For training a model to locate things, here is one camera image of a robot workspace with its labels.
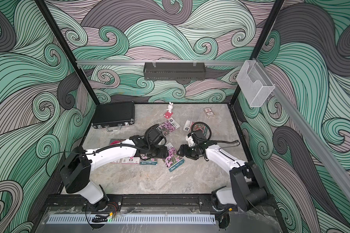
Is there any clear acrylic wall holder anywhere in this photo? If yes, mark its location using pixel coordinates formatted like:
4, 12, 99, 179
236, 60, 275, 107

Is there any aluminium wall rail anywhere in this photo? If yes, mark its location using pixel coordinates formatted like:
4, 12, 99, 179
75, 59, 246, 67

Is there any small seed packet far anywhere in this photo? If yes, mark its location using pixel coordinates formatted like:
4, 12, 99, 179
203, 107, 215, 117

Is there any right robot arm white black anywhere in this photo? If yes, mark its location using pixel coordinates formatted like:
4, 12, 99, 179
177, 142, 268, 211

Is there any white rabbit figurine pink base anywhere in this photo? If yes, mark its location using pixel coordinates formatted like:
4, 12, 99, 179
164, 102, 174, 119

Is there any black front rail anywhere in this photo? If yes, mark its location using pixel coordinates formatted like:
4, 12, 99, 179
43, 194, 278, 212

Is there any white slotted cable duct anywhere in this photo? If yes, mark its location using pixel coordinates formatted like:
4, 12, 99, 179
46, 214, 216, 225

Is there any red flower seed packet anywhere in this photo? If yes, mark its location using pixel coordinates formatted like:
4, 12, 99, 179
183, 120, 209, 137

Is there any purple flower seed packet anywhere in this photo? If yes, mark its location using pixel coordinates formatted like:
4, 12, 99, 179
157, 117, 180, 136

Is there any black wall tray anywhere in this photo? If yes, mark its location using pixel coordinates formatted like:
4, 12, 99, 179
143, 62, 206, 81

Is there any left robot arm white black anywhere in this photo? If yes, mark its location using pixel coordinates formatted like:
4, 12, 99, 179
60, 136, 168, 211

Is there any black aluminium briefcase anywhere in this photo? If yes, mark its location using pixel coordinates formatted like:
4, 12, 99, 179
91, 102, 135, 131

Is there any white teal seed packet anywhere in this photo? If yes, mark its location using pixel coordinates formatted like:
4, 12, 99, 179
163, 142, 185, 172

